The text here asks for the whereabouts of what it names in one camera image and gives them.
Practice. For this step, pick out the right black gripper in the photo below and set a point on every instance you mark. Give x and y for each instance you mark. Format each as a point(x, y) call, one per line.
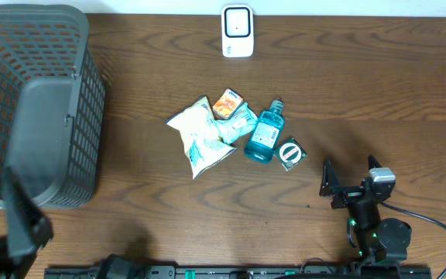
point(348, 194)

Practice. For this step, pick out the dark green round-logo packet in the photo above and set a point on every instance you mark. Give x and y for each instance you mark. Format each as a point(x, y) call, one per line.
point(290, 153)

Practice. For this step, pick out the teal Listerine mouthwash bottle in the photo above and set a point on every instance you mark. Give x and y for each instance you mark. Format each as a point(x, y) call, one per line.
point(262, 142)

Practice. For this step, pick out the teal wet wipes packet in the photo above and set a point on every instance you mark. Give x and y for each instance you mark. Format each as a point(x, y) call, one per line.
point(241, 123)

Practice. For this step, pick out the small orange box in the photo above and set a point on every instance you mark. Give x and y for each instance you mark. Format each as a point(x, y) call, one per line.
point(227, 104)

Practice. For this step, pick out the cream snack bag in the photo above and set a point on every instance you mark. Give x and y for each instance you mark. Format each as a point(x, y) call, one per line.
point(198, 130)

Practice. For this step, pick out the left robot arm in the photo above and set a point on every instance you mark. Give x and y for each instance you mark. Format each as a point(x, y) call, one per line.
point(29, 230)

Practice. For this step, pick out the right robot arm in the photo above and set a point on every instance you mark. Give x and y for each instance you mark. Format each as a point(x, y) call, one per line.
point(379, 240)

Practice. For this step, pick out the white barcode scanner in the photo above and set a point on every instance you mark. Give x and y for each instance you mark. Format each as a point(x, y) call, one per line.
point(237, 31)

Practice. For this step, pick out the grey plastic mesh basket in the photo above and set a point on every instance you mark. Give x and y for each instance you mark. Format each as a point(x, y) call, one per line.
point(52, 100)

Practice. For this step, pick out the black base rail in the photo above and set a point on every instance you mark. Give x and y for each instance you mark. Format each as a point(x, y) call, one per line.
point(170, 272)

